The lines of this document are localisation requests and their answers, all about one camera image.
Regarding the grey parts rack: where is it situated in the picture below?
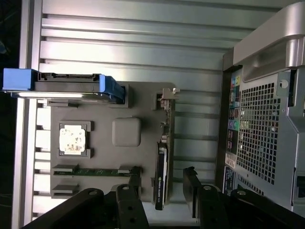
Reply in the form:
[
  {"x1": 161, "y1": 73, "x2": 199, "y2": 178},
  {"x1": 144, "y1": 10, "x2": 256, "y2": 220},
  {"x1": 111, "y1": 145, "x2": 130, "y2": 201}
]
[{"x1": 47, "y1": 82, "x2": 179, "y2": 204}]

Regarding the silver CPU chip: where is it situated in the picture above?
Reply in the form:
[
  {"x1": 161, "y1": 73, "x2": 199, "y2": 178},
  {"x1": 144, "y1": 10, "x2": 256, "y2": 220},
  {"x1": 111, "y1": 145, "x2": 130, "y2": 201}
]
[{"x1": 59, "y1": 123, "x2": 87, "y2": 155}]

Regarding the green RAM stick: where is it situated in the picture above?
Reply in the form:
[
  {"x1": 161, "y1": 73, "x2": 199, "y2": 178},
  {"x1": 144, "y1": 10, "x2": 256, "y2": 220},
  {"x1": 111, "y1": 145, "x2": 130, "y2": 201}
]
[{"x1": 53, "y1": 167, "x2": 131, "y2": 177}]

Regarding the hard disk in blue caddy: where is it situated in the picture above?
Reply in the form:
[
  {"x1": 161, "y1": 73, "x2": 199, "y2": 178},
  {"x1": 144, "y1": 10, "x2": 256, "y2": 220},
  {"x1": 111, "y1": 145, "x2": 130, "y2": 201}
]
[{"x1": 1, "y1": 67, "x2": 126, "y2": 105}]

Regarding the open grey PC case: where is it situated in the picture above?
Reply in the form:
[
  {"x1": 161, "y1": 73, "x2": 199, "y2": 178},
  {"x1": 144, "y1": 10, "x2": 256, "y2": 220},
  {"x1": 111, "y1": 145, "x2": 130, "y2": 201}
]
[{"x1": 214, "y1": 0, "x2": 305, "y2": 215}]

